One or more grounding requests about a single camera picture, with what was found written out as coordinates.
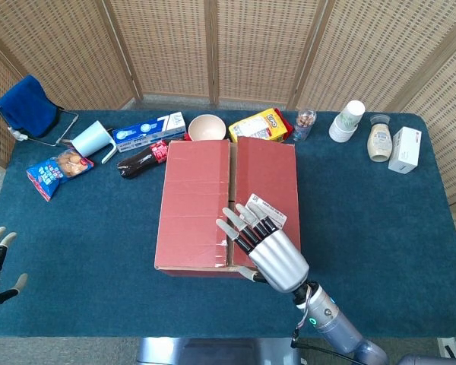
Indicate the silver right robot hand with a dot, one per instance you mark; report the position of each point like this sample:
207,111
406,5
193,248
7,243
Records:
279,262

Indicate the red cardboard shipping box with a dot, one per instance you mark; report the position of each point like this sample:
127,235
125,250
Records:
197,197

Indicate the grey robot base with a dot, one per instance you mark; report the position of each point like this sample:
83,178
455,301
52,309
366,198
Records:
213,351

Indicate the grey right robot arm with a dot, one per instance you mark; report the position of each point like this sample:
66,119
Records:
334,323

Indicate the dark blue cloth-covered table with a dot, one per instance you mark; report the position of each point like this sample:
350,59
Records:
99,289

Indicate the white carton box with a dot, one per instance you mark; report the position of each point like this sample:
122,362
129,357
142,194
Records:
404,152

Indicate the blue white toothpaste box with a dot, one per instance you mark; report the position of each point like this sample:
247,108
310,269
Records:
148,129

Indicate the blue cookie snack bag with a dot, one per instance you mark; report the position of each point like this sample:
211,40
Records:
57,171

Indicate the yellow cracker package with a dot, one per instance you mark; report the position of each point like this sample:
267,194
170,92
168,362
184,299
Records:
258,127

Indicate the small clear snack bottle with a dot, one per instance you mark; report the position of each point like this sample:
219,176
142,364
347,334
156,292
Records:
304,123

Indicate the stack of white paper cups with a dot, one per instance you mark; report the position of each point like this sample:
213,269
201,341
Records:
340,133

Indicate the small white plastic clip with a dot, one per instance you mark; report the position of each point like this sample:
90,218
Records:
18,134

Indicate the cream bowl red outside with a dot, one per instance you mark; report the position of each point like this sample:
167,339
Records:
207,127

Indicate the mayonnaise squeeze bottle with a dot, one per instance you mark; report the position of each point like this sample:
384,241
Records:
380,142

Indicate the cola bottle red label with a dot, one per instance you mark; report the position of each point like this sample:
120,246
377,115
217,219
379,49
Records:
137,165

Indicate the light blue plastic mug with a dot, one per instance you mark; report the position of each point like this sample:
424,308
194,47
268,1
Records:
89,138

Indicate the blue towel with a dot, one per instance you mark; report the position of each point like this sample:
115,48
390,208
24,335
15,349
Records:
26,106

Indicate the wicker folding screen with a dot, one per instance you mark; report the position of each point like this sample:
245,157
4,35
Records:
251,45

